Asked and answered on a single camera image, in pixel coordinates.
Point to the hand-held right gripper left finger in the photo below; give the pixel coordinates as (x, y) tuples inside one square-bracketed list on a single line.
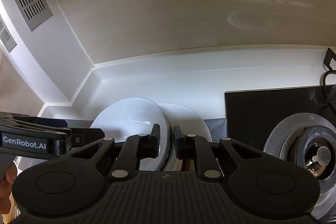
[(155, 138)]

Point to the grey dish mat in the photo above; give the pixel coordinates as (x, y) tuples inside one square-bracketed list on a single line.
[(216, 125)]

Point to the person's left hand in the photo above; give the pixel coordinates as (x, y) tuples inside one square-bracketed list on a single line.
[(8, 197)]

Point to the white floral square plate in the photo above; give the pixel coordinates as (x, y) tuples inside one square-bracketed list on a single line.
[(189, 119)]

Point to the metal stove burner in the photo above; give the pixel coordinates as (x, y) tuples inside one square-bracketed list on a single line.
[(302, 150)]

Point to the white bowl blue pattern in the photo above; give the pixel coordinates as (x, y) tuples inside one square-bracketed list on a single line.
[(126, 119)]

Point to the black glass gas stove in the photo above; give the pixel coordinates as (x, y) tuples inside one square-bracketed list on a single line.
[(244, 108)]

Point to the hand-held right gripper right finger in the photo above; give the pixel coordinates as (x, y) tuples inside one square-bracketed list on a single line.
[(178, 140)]

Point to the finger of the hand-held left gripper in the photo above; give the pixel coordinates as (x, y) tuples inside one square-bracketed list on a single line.
[(50, 122), (84, 136)]

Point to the black pan support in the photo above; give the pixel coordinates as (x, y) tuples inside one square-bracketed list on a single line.
[(329, 61)]

